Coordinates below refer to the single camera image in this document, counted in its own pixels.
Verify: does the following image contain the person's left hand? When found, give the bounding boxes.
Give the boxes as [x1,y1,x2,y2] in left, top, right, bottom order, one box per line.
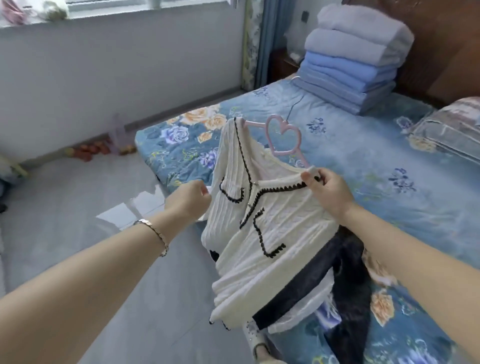
[151,179,213,241]

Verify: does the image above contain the person's right hand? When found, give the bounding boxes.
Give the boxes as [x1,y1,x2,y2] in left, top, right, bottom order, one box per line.
[299,167,357,226]

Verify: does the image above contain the pink heart hanger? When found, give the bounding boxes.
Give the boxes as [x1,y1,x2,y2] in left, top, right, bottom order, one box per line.
[239,74,324,181]

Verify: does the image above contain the white knit cardigan black trim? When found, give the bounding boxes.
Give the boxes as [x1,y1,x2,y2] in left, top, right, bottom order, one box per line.
[200,116,340,332]

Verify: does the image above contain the black garment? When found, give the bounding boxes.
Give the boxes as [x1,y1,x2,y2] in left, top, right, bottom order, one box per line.
[253,224,374,364]

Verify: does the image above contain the person's right forearm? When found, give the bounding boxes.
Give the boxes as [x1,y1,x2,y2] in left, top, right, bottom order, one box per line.
[337,202,480,364]

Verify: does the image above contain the person's left forearm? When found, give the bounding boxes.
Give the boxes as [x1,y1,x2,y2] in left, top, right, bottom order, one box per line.
[0,213,179,364]

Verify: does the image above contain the blue floral bed quilt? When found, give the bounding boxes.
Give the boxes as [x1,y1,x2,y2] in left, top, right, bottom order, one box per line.
[134,76,480,364]

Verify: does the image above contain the orange slippers on floor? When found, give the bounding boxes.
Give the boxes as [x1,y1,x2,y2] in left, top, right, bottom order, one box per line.
[63,140,138,163]

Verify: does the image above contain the striped pillow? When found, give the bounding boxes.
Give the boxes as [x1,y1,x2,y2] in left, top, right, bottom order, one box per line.
[406,96,480,166]

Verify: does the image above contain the dark wooden nightstand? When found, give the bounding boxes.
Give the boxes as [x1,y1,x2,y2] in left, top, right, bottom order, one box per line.
[268,47,303,85]

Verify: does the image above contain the white sandal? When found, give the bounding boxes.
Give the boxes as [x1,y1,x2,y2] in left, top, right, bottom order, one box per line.
[241,320,278,364]

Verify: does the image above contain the blue floral curtain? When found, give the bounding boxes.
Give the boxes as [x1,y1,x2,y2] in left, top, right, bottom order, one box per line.
[239,0,297,93]
[0,151,30,200]

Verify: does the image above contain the brown wooden headboard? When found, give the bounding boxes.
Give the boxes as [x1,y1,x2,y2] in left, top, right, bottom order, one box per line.
[341,0,480,110]

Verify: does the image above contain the white framed window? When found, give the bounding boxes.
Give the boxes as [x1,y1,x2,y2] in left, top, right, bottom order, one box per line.
[0,0,241,22]

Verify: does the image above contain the white green bundle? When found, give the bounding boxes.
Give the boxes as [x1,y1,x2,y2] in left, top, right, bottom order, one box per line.
[39,0,71,21]

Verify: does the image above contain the pink fabric bundle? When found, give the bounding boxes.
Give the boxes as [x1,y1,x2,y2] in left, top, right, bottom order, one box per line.
[0,0,28,26]

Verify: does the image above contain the silver link bracelet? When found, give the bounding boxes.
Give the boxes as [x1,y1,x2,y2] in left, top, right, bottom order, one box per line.
[132,218,170,258]

